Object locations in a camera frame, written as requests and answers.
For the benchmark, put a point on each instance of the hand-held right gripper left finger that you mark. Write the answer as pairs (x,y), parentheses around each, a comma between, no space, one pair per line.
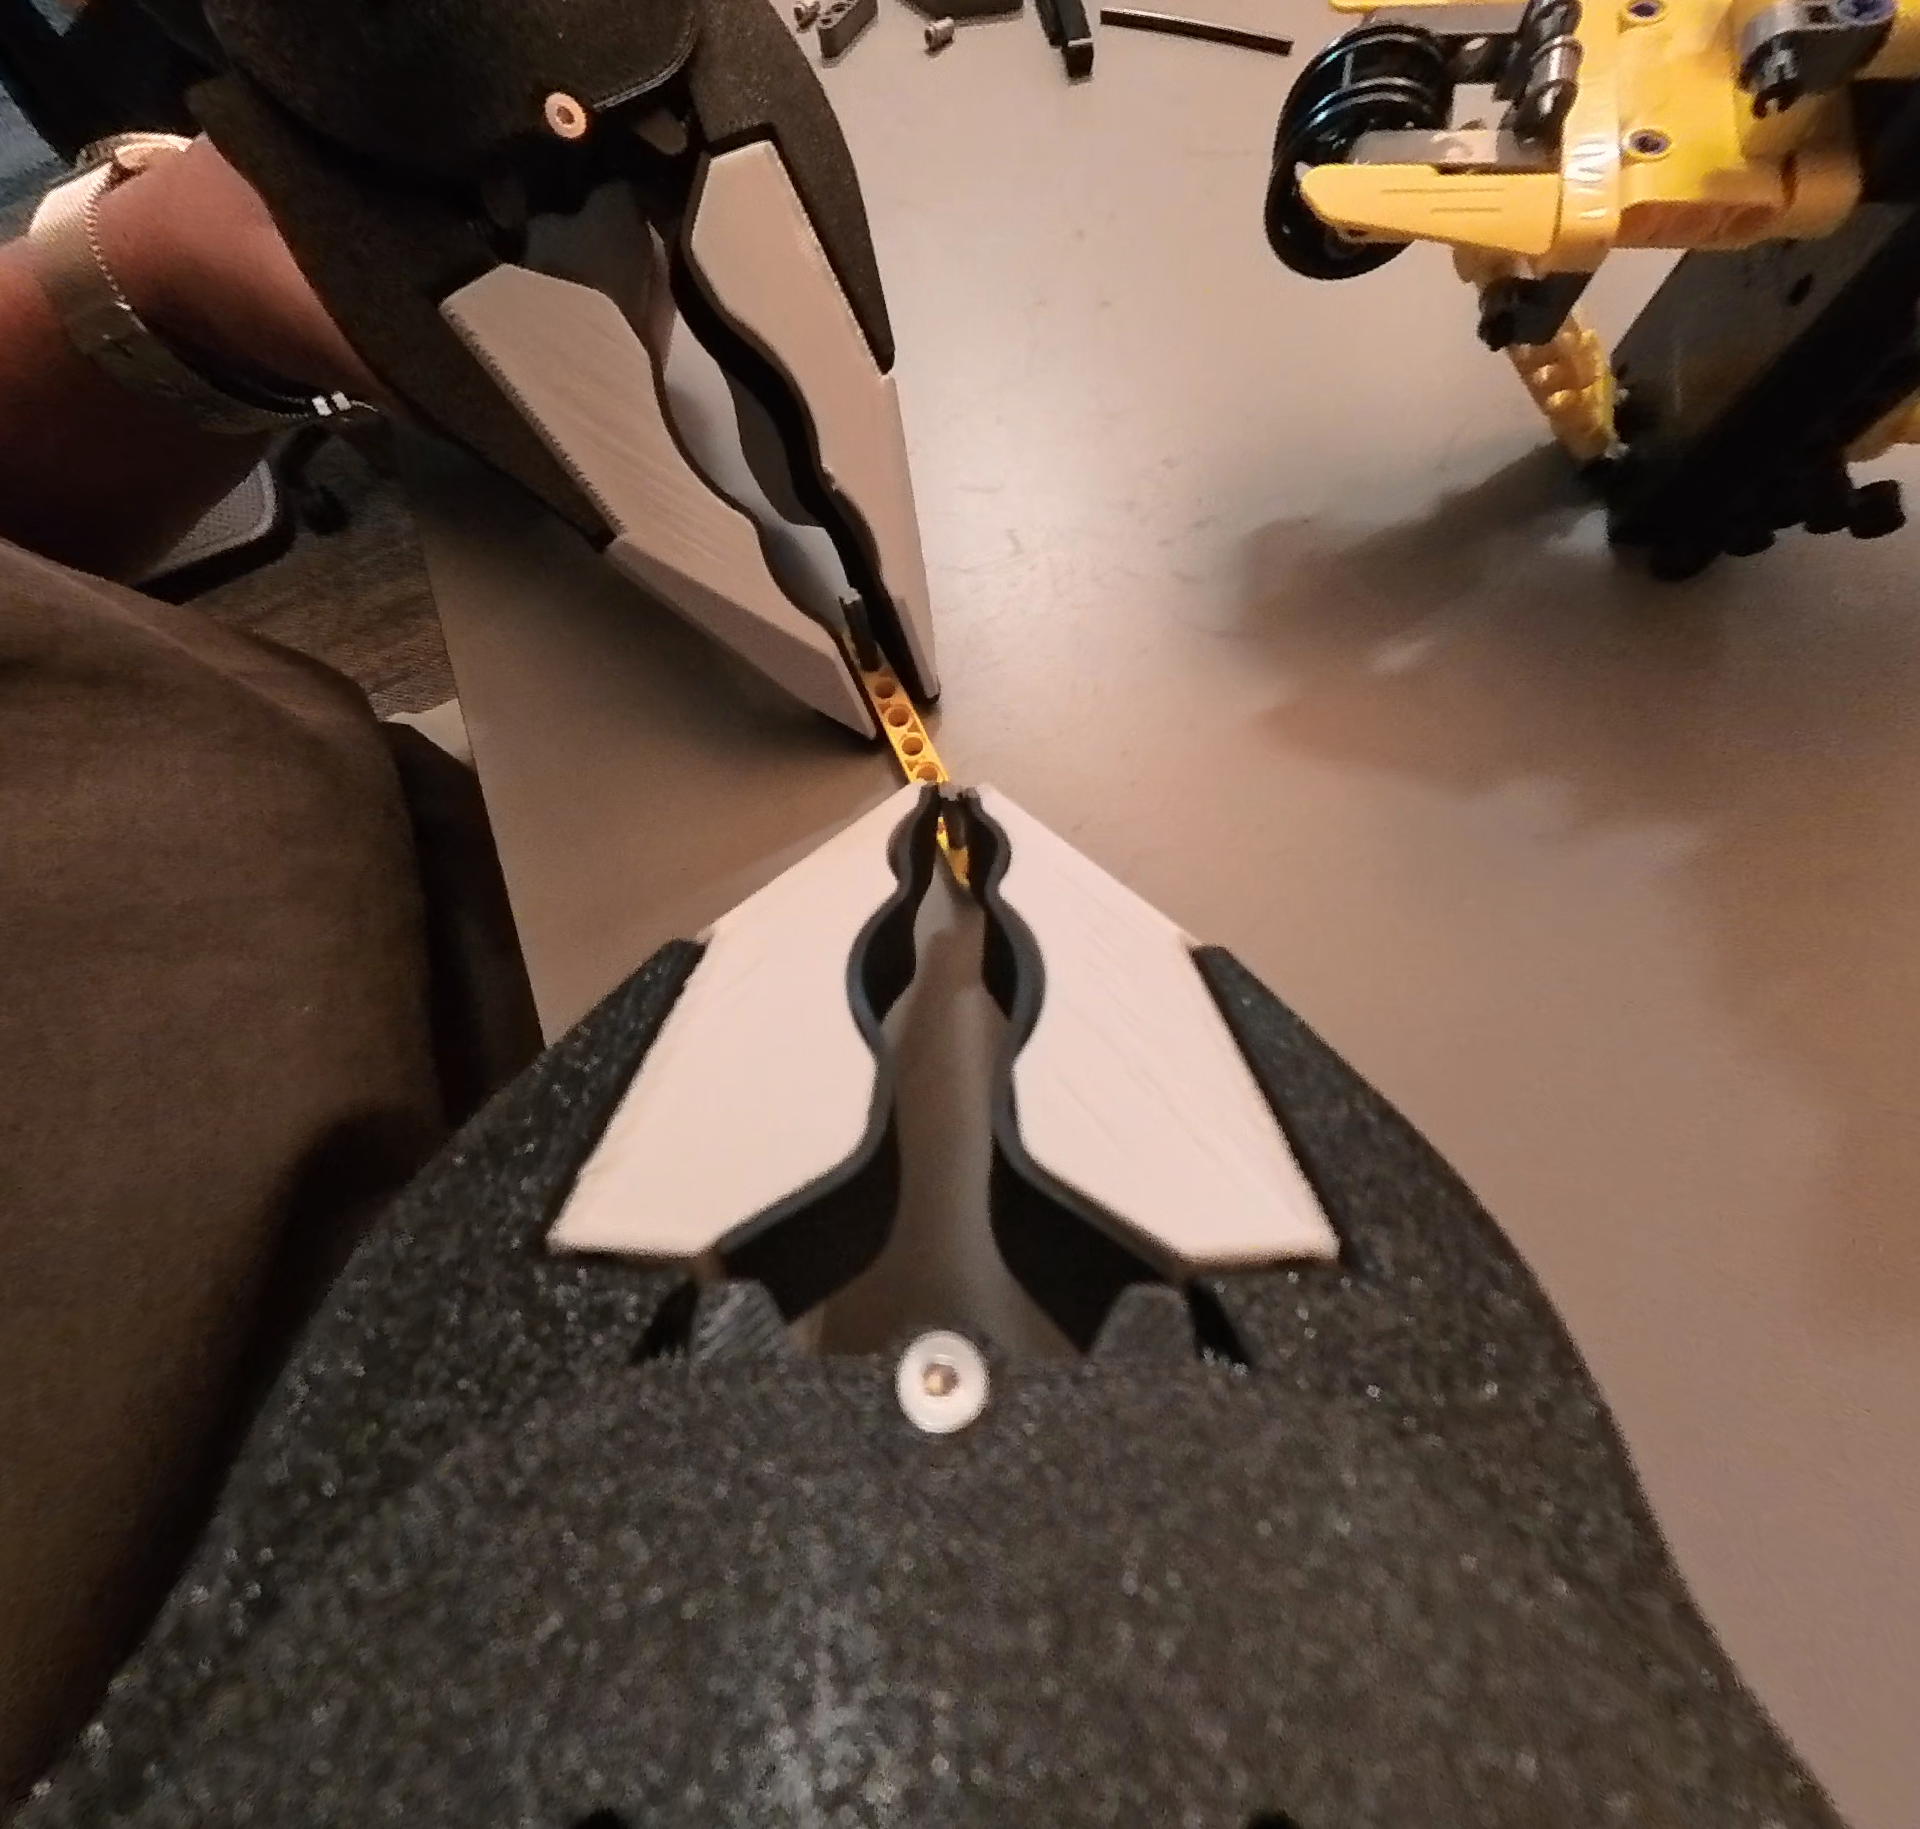
(722,1093)

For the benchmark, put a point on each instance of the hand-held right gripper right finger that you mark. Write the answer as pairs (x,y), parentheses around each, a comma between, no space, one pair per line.
(1152,1093)

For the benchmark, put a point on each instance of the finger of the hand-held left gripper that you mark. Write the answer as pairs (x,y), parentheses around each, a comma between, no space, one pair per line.
(629,463)
(841,404)

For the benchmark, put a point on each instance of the yellow thin toy beam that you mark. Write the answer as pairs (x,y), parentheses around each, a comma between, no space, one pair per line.
(905,744)

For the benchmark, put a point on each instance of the person's left forearm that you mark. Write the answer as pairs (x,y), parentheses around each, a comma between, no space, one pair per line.
(75,463)

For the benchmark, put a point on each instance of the person's left hand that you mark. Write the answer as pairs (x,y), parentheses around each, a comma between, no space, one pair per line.
(223,285)

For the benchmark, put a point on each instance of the black office chair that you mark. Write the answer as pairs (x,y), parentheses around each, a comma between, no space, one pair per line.
(210,525)

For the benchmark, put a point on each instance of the long black toy beam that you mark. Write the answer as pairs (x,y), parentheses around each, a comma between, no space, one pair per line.
(1074,36)

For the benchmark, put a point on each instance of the mesh band wristwatch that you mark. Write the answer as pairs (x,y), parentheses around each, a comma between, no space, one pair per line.
(93,299)

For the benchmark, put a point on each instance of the thin black toy rod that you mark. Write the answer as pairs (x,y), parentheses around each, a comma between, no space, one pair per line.
(1200,31)

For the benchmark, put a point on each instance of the yellow black toy brick model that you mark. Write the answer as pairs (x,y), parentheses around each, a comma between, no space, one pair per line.
(1724,210)

